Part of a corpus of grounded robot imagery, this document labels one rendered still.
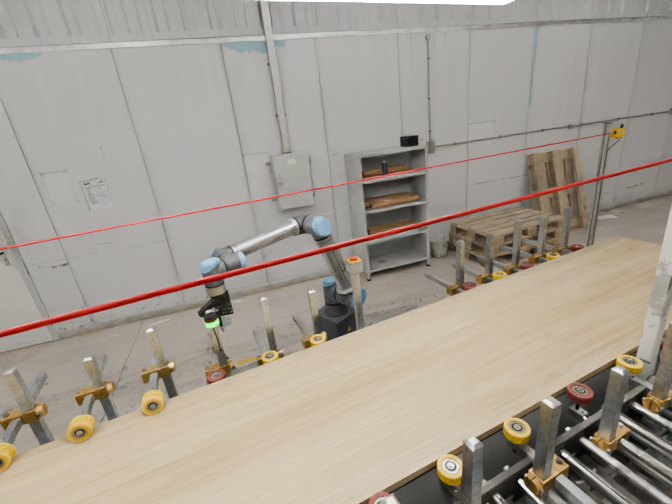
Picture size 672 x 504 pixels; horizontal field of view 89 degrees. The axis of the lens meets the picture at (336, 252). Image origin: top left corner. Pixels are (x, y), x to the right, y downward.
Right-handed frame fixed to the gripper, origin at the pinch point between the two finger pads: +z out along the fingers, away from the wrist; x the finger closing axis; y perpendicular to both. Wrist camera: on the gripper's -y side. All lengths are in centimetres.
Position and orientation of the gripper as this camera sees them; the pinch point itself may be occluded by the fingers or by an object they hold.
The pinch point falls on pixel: (222, 329)
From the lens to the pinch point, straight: 186.3
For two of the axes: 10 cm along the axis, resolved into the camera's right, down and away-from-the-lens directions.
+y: 9.0, -2.4, 3.5
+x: -4.1, -2.7, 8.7
